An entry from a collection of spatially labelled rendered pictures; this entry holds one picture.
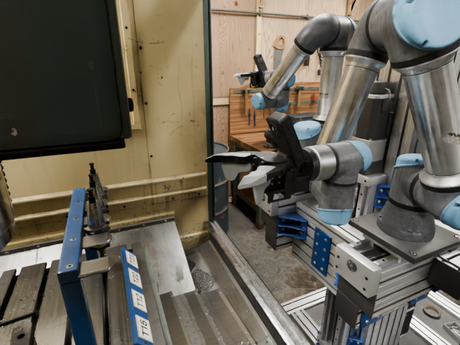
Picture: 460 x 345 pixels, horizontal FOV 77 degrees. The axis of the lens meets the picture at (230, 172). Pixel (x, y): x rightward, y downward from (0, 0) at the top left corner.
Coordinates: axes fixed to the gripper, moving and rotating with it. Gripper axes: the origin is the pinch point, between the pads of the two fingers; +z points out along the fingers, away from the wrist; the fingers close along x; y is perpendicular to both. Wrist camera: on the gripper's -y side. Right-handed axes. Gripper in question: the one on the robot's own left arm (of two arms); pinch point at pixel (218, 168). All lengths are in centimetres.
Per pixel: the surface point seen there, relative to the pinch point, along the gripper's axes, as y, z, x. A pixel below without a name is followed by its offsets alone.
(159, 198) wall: 46, -4, 89
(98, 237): 23.4, 22.6, 25.7
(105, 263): 23.4, 21.4, 13.7
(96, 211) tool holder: 18.0, 22.0, 29.1
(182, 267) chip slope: 71, -8, 64
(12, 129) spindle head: -13.6, 23.4, -22.9
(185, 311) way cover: 73, -2, 41
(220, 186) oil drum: 88, -76, 181
